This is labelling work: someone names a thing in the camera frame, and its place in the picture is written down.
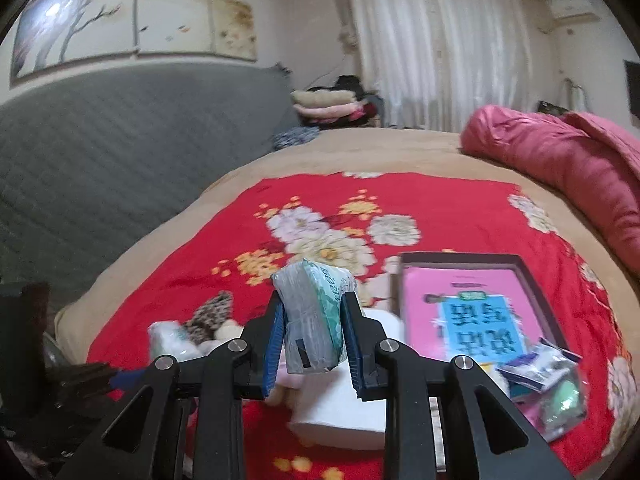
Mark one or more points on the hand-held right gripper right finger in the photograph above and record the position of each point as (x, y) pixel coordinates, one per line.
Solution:
(352, 350)

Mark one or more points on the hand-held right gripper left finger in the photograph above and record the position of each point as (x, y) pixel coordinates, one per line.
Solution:
(274, 355)

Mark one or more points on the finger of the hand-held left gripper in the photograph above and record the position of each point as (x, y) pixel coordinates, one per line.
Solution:
(125, 378)

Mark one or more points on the green white tissue packet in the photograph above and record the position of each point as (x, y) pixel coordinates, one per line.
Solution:
(312, 320)

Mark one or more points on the white toilet paper roll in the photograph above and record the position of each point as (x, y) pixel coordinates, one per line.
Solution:
(335, 410)

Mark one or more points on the leopard print cloth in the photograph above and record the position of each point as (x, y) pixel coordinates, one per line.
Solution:
(210, 312)

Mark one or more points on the dark cardboard box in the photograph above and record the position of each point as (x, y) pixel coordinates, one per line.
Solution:
(460, 260)

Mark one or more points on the white blue cream tube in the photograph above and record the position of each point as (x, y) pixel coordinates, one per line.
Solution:
(525, 362)

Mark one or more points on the green sponge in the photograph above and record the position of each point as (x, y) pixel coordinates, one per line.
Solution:
(560, 400)

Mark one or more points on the wet wipe packet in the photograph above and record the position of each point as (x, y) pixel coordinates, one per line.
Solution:
(167, 340)

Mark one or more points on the pink book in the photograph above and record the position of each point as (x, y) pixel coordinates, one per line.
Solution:
(425, 285)

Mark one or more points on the red floral blanket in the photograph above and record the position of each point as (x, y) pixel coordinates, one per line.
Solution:
(200, 240)

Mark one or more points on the beige bed blanket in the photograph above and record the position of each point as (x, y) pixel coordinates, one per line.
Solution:
(375, 150)

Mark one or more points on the blue patterned cloth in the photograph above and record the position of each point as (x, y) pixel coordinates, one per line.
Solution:
(295, 137)

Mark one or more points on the grey quilted headboard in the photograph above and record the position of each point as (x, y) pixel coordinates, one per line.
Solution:
(125, 135)

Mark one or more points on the stack of folded clothes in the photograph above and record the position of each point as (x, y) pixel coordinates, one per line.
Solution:
(320, 97)

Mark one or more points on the black cloth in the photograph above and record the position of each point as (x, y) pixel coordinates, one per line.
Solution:
(350, 82)

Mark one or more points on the red quilt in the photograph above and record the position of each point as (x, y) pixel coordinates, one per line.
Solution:
(550, 160)

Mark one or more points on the white curtain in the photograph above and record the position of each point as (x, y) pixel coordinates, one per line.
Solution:
(440, 35)

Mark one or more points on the black television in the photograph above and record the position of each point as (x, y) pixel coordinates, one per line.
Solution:
(632, 92)

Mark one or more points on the white air conditioner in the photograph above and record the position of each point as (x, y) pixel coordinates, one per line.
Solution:
(575, 7)

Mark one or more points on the wall painting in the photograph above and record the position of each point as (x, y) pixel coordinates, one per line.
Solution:
(125, 10)

